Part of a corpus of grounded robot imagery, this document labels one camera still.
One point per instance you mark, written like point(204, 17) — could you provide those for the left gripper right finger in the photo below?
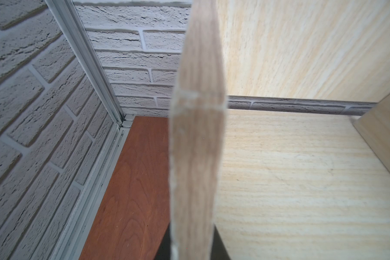
point(218, 251)

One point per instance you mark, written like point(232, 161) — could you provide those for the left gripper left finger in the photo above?
point(164, 250)

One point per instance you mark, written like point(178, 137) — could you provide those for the light wooden bookshelf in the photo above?
point(279, 132)

